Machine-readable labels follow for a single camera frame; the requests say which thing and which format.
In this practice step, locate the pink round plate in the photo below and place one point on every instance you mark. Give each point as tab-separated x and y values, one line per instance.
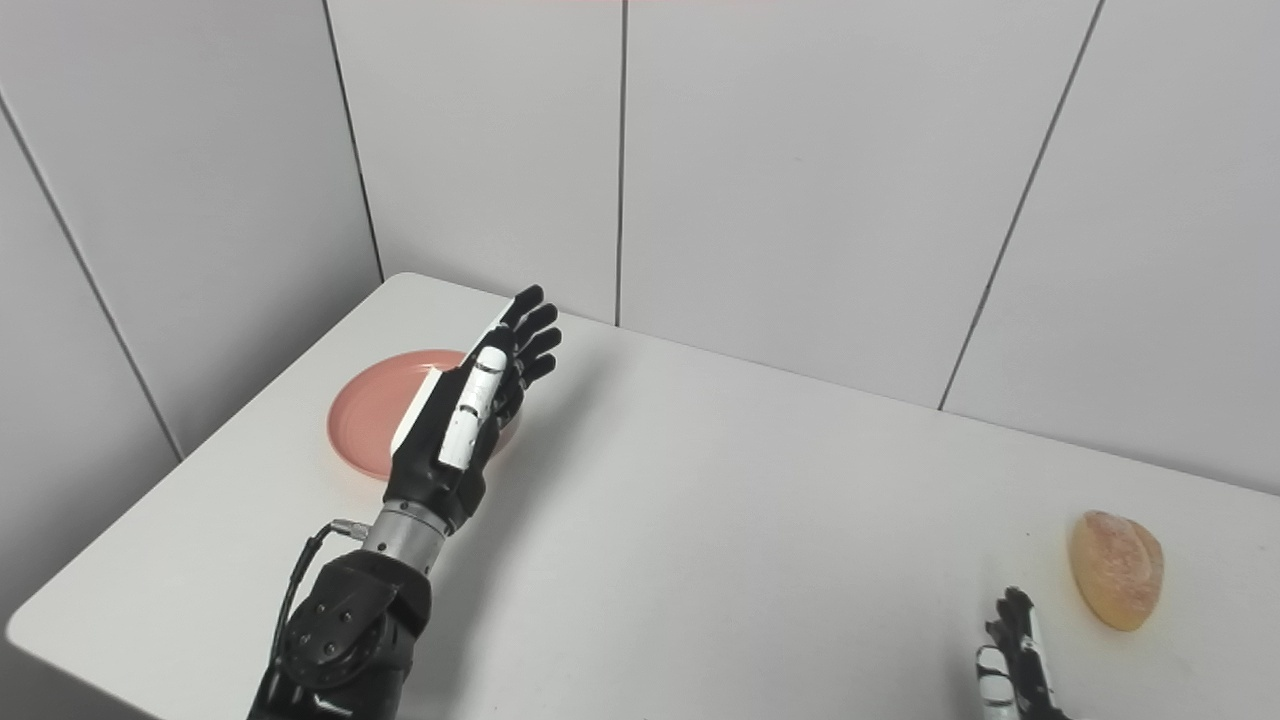
365	420

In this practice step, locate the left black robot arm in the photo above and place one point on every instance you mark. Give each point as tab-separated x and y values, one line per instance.
350	640

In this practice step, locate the golden brown bread roll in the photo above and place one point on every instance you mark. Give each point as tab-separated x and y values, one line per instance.
1115	570

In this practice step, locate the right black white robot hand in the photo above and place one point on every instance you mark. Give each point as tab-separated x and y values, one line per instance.
1020	670

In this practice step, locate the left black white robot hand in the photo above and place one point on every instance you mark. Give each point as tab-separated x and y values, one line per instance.
430	470

